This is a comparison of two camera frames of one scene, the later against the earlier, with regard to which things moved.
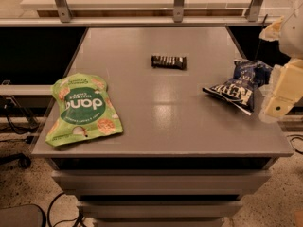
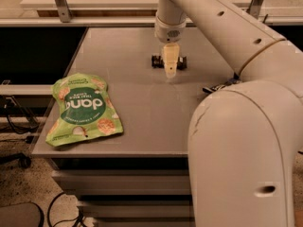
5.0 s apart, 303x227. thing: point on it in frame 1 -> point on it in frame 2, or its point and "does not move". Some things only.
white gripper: (293, 35) -> (169, 33)
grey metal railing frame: (62, 17) does not move
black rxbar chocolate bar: (169, 61) does not move
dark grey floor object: (23, 216) does not move
